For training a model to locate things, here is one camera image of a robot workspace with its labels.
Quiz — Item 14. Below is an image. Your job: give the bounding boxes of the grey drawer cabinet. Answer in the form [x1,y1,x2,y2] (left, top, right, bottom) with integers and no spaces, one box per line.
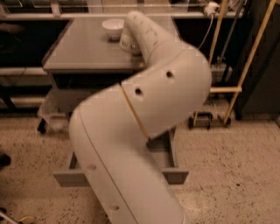
[41,16,185,141]

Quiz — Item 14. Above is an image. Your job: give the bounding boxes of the yellow wooden frame cart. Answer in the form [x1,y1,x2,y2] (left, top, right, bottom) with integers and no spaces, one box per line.
[188,0,277,130]

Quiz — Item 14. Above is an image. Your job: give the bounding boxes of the open grey middle drawer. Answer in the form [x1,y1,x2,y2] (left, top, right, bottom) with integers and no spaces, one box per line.
[53,129,189,187]

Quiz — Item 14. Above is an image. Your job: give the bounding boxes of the white power cable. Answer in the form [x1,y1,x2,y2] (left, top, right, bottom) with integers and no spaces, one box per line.
[198,1,220,51]

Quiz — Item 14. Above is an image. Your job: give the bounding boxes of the white ceramic bowl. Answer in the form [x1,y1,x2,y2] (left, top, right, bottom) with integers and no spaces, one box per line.
[102,18,124,40]

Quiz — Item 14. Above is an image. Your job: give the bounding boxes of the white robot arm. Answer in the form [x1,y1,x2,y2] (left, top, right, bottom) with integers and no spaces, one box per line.
[69,11,212,224]

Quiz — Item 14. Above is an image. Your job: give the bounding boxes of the closed grey upper drawer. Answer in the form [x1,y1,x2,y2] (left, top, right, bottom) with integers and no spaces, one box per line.
[53,89,100,113]

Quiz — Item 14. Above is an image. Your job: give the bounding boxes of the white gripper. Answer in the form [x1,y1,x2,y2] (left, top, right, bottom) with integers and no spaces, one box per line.
[119,32,141,55]

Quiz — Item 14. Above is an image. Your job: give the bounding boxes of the clear plastic bin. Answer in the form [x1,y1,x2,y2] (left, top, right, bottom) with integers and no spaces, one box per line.
[37,89,68,134]

